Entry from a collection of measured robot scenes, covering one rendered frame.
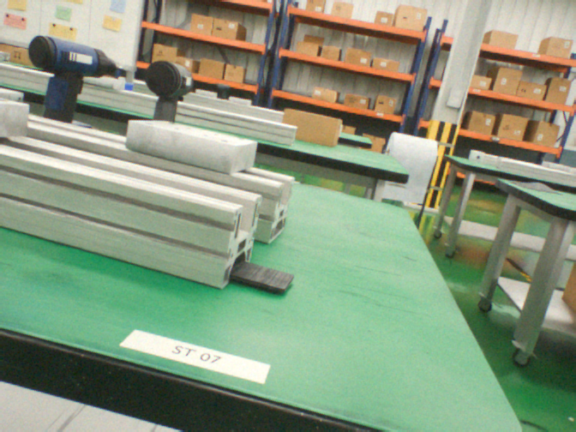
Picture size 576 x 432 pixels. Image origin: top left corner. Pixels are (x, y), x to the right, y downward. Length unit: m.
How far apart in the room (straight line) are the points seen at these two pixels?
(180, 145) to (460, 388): 0.46
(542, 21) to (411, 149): 7.91
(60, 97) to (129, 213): 0.54
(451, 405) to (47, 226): 0.43
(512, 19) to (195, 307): 11.34
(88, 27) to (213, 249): 3.54
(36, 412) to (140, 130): 0.75
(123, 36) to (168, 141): 3.17
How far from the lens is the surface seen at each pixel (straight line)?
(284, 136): 2.23
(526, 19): 11.73
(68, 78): 1.04
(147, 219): 0.51
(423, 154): 4.21
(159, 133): 0.70
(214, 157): 0.67
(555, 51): 10.94
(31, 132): 0.82
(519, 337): 2.57
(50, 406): 1.28
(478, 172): 4.08
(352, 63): 10.19
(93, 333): 0.40
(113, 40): 3.88
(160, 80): 0.87
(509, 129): 10.61
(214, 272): 0.49
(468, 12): 6.52
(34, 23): 4.19
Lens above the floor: 0.98
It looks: 13 degrees down
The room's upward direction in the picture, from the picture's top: 12 degrees clockwise
